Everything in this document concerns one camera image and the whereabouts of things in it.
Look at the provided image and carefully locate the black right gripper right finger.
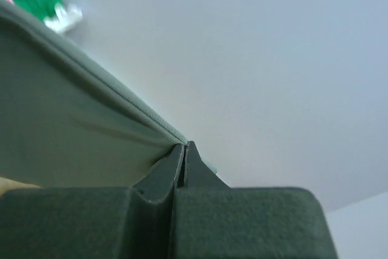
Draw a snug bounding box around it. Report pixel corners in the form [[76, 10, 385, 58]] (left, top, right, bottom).
[[174, 142, 337, 258]]

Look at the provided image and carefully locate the white crumpled cloth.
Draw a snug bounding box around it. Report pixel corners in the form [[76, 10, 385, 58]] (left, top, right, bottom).
[[44, 3, 83, 35]]

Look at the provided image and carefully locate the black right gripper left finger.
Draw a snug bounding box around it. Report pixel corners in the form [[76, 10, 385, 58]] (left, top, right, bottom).
[[1, 145, 185, 258]]

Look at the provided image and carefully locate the dark grey t shirt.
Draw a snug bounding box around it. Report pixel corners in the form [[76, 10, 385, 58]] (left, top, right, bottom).
[[1, 1, 188, 187]]

